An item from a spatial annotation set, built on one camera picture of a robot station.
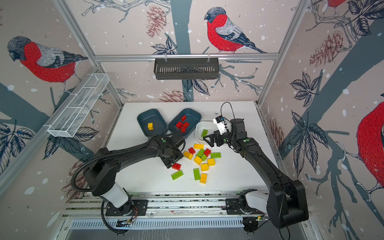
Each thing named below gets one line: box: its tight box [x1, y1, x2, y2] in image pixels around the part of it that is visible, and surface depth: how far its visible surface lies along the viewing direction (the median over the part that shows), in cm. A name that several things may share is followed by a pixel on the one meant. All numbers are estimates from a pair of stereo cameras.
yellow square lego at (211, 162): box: [207, 158, 216, 166], surface depth 90 cm
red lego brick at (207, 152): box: [203, 148, 212, 158], surface depth 94 cm
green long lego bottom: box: [193, 168, 201, 181], surface depth 87 cm
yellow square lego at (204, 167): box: [201, 163, 209, 172], surface depth 88 cm
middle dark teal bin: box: [168, 108, 202, 139], surface depth 110 cm
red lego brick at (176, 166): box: [172, 163, 182, 171], surface depth 88 cm
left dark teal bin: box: [137, 109, 168, 138], surface depth 109 cm
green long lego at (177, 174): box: [171, 170, 184, 181], surface depth 86 cm
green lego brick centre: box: [196, 149, 205, 158], surface depth 95 cm
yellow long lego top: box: [193, 143, 205, 150], surface depth 97 cm
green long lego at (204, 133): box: [201, 129, 209, 138], surface depth 105 cm
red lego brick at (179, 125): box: [175, 121, 183, 129], surface depth 106 cm
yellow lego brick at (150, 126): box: [147, 122, 154, 131], surface depth 106 cm
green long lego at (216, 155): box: [211, 152, 222, 159], surface depth 94 cm
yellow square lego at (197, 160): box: [194, 156, 203, 165], surface depth 91 cm
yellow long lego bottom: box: [200, 173, 208, 184], surface depth 84 cm
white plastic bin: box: [195, 121, 219, 142], surface depth 105 cm
